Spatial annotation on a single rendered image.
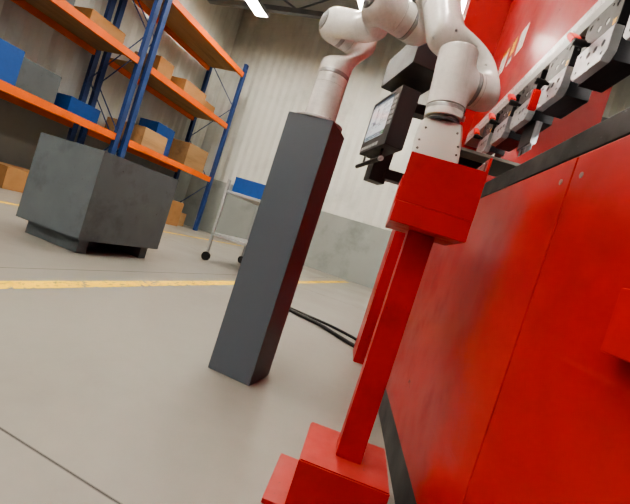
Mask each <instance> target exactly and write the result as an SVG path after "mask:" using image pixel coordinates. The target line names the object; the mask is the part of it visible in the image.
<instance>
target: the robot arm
mask: <svg viewBox="0 0 630 504"><path fill-rule="evenodd" d="M319 32H320V35H321V37H322V38H323V39H324V40H325V41H327V42H328V43H330V44H332V45H333V46H335V47H337V48H338V49H340V50H342V51H344V52H345V53H346V55H344V56H340V55H328V56H326V57H325V58H324V59H323V60H322V62H321V65H320V68H319V71H318V74H317V77H316V80H315V84H314V87H313V90H312V93H311V96H310V99H309V102H308V106H307V109H305V110H302V111H298V112H296V113H300V114H305V115H309V116H314V117H318V118H323V119H327V120H332V121H334V122H335V121H336V118H337V115H338V112H339V109H340V106H341V103H342V99H343V96H344V93H345V90H346V87H347V84H348V81H349V78H350V75H351V72H352V70H353V69H354V68H355V66H357V65H358V64H359V63H361V62H362V61H364V60H365V59H367V58H368V57H369V56H371V55H372V54H373V52H374V51H375V49H376V46H377V41H379V40H381V39H383V38H384V37H385V36H386V35H387V33H389V34H391V35H393V36H394V37H396V38H397V39H399V40H400V41H402V42H404V43H405V44H407V45H410V46H421V45H424V44H426V43H427V45H428V47H429V49H430V50H431V51H432V52H433V53H434V54H435V55H436V56H438V57H437V61H436V65H435V70H434V74H433V78H432V83H431V87H430V91H429V96H428V100H427V104H426V108H425V113H424V119H423V120H422V121H421V123H420V125H419V127H418V130H417V133H416V136H415V139H414V142H413V146H412V149H411V152H412V151H414V152H417V153H421V154H424V155H428V156H431V157H435V158H439V159H442V160H446V161H449V162H453V163H456V164H458V162H459V157H460V151H461V144H462V132H463V127H462V125H460V123H461V122H464V121H465V116H464V115H465V111H466V108H467V109H470V110H472V111H476V112H487V111H489V110H491V109H492V108H493V107H494V106H495V105H496V104H497V102H498V100H499V97H500V89H501V87H500V79H499V74H498V70H497V67H496V63H495V61H494V59H493V56H492V55H491V53H490V51H489V50H488V49H487V47H486V46H485V45H484V44H483V43H482V41H481V40H480V39H479V38H478V37H477V36H476V35H475V34H474V33H472V32H471V31H470V30H469V29H468V28H467V27H466V26H465V24H464V19H463V13H462V7H461V0H416V3H414V2H413V1H411V0H364V1H363V4H362V10H357V9H352V8H347V7H340V6H336V7H331V8H329V9H328V10H327V11H325V13H324V14H323V15H322V17H321V19H320V21H319ZM335 124H336V126H337V127H338V129H339V130H340V132H342V128H341V126H340V125H339V124H337V123H336V122H335Z"/></svg>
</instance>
